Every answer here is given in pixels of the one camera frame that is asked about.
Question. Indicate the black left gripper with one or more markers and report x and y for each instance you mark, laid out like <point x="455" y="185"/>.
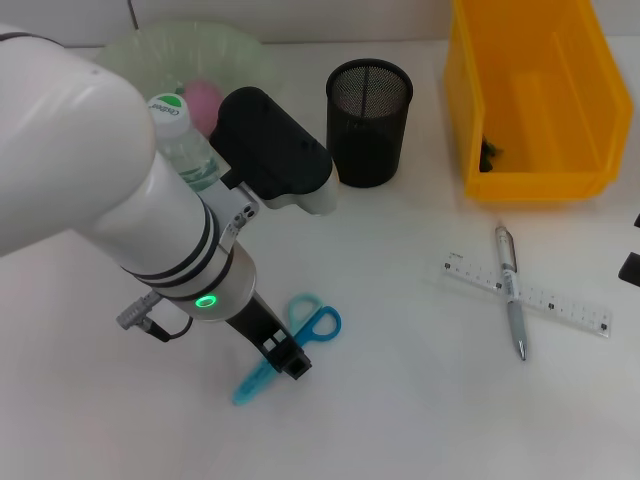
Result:
<point x="262" y="330"/>

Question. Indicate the blue teal scissors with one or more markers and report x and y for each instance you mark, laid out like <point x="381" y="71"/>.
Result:
<point x="247" y="390"/>

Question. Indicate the transparent plastic ruler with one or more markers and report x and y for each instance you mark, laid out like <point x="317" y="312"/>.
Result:
<point x="575" y="307"/>

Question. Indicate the silver ballpoint pen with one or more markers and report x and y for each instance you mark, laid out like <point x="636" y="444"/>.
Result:
<point x="509" y="285"/>

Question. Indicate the green silver wrapper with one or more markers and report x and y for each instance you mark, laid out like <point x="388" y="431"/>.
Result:
<point x="489" y="155"/>

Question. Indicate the clear green-label water bottle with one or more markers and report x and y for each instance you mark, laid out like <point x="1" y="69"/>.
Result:
<point x="185" y="150"/>

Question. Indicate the pink peach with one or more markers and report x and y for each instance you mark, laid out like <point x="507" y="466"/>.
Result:
<point x="202" y="102"/>

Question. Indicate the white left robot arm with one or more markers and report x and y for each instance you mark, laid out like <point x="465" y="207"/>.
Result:
<point x="75" y="150"/>

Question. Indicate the black mesh pen holder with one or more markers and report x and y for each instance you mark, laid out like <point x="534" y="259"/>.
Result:
<point x="370" y="145"/>

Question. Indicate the green glass fruit plate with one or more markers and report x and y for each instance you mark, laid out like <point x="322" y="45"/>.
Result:
<point x="150" y="55"/>

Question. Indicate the yellow plastic bin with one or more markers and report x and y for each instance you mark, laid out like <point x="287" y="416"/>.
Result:
<point x="540" y="100"/>

